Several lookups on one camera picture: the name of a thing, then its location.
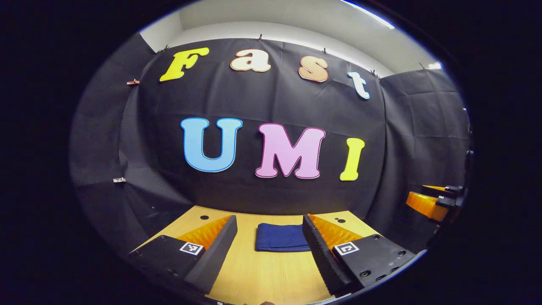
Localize black backdrop cloth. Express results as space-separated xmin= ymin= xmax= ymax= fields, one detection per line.
xmin=70 ymin=33 xmax=470 ymax=255

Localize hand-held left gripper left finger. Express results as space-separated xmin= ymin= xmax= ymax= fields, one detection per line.
xmin=127 ymin=214 xmax=239 ymax=295

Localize blue denim jeans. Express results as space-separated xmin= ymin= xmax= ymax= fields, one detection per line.
xmin=255 ymin=223 xmax=312 ymax=252

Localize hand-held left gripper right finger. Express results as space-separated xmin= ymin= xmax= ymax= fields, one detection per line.
xmin=302 ymin=213 xmax=418 ymax=298

